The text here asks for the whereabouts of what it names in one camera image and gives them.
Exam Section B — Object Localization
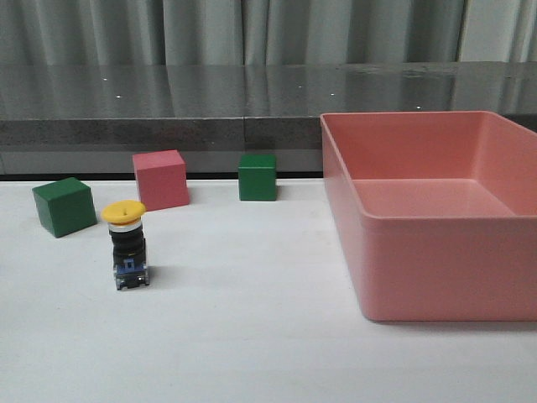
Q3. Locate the green wooden cube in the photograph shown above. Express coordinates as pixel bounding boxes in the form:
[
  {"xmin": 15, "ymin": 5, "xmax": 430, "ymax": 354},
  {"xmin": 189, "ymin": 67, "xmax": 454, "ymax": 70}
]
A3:
[
  {"xmin": 32, "ymin": 177, "xmax": 97, "ymax": 238},
  {"xmin": 238, "ymin": 154, "xmax": 277, "ymax": 202}
]

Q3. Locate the left green wooden cube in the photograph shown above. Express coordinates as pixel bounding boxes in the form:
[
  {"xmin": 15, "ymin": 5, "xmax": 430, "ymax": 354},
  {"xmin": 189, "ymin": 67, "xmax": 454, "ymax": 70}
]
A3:
[{"xmin": 32, "ymin": 177, "xmax": 97, "ymax": 238}]

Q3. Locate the yellow push button switch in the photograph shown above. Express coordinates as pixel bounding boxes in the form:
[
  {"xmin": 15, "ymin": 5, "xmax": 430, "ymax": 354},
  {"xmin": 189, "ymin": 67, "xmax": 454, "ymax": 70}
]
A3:
[{"xmin": 101, "ymin": 200, "xmax": 150, "ymax": 290}]

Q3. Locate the grey-green curtain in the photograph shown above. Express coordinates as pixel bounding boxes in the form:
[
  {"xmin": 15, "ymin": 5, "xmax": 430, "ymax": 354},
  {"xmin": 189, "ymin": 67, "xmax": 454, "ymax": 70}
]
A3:
[{"xmin": 1, "ymin": 1, "xmax": 536, "ymax": 65}]

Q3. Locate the grey granite ledge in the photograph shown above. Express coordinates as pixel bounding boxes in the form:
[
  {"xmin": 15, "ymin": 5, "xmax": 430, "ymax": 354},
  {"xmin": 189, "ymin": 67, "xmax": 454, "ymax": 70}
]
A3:
[{"xmin": 1, "ymin": 62, "xmax": 536, "ymax": 180}]

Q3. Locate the pink plastic bin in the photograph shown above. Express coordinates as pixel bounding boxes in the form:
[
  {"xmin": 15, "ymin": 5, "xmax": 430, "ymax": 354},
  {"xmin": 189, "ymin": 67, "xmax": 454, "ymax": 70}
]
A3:
[{"xmin": 321, "ymin": 111, "xmax": 536, "ymax": 321}]

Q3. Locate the pink wooden cube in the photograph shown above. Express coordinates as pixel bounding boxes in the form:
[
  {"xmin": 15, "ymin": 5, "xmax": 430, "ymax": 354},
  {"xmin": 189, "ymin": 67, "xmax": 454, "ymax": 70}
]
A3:
[{"xmin": 132, "ymin": 149, "xmax": 190, "ymax": 212}]

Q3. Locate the right green wooden cube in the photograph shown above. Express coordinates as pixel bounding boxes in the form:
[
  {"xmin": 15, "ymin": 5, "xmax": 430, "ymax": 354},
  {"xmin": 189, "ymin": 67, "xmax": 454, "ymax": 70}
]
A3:
[{"xmin": 238, "ymin": 154, "xmax": 277, "ymax": 202}]

